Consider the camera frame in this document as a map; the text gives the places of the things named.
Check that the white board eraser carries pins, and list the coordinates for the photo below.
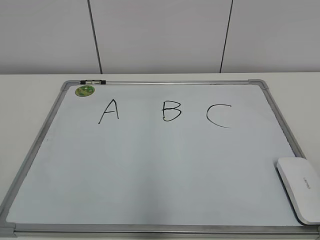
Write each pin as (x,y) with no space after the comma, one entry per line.
(302,184)

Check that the white board with aluminium frame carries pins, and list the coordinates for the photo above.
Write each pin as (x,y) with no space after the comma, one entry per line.
(157,158)

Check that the round green magnet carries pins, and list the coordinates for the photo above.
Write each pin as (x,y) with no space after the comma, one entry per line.
(84,91)

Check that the black white marker pen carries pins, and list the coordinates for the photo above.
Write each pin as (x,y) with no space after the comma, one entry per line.
(93,82)

